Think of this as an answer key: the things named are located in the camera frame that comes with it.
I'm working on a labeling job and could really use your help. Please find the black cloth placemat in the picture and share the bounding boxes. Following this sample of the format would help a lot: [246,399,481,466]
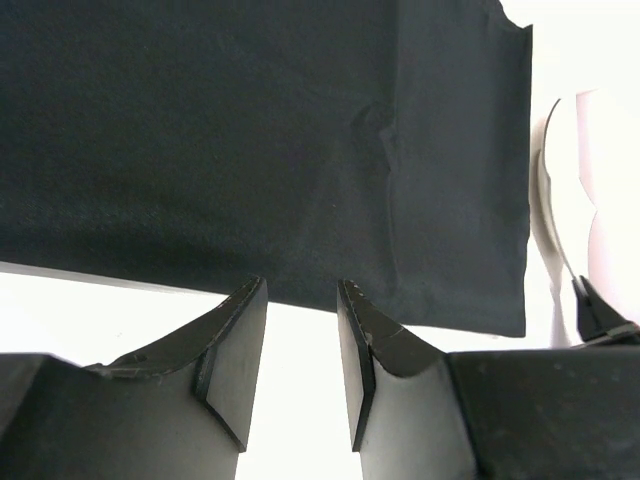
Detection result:
[1,1,533,337]

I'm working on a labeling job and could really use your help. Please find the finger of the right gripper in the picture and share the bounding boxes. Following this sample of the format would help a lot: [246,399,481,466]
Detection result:
[572,276,639,347]

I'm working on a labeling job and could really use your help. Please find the square white plate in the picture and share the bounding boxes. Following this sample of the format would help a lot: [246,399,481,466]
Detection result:
[531,95,639,348]

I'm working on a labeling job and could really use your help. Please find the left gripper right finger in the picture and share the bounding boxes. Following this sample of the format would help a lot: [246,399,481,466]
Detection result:
[337,281,639,479]

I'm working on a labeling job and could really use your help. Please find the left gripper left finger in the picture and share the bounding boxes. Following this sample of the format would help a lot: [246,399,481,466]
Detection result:
[1,278,268,479]

